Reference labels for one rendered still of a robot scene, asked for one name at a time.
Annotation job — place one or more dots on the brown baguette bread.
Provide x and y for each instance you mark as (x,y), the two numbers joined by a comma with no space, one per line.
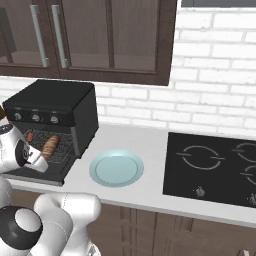
(50,145)

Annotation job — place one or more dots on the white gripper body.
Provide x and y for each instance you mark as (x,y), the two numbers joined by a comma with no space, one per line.
(39,161)

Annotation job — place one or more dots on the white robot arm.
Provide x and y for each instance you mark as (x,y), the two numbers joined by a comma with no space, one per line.
(60,216)

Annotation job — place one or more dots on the black toaster oven door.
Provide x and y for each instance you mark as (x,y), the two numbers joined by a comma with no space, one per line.
(50,173)

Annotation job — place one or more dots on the brown object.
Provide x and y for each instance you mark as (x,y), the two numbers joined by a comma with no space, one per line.
(2,113)

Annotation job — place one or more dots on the black hob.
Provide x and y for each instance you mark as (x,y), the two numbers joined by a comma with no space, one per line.
(213,180)

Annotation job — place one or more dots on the black toaster oven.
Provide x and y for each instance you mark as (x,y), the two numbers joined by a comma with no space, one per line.
(60,96)

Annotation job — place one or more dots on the light blue plate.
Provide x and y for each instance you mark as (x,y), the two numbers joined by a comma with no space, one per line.
(116,168)

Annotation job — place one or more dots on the grey hob knob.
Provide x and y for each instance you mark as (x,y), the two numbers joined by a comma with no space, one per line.
(200,191)
(252,199)

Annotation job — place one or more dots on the brown glass cupboard door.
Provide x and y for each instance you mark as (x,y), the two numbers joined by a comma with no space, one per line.
(16,40)
(133,36)

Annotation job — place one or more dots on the grey toaster oven knob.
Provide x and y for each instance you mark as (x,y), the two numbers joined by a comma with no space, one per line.
(17,116)
(54,119)
(35,117)

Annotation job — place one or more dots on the brown base cabinet door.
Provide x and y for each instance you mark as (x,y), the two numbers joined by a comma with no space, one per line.
(108,233)
(200,238)

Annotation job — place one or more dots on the red kebab skewer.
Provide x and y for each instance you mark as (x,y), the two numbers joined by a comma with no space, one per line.
(30,136)

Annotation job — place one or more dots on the grey range hood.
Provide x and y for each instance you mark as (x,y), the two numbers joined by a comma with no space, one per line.
(218,3)

